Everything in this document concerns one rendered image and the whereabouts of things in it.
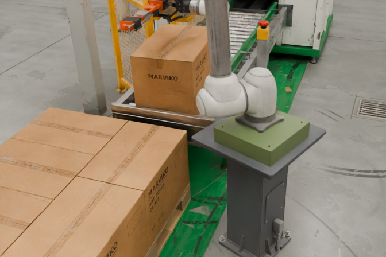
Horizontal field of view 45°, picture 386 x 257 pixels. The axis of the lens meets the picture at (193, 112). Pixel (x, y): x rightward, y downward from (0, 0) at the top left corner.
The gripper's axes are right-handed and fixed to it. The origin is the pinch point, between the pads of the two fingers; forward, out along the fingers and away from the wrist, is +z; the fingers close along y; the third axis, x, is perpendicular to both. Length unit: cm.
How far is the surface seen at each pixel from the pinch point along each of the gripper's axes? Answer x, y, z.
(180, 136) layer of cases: -22, 72, -19
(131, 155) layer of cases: -49, 72, 1
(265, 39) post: 45, 33, -53
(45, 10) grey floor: 318, 127, 331
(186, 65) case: -3.7, 34.3, -17.5
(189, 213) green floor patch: -28, 127, -24
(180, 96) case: -4, 56, -12
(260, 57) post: 46, 46, -51
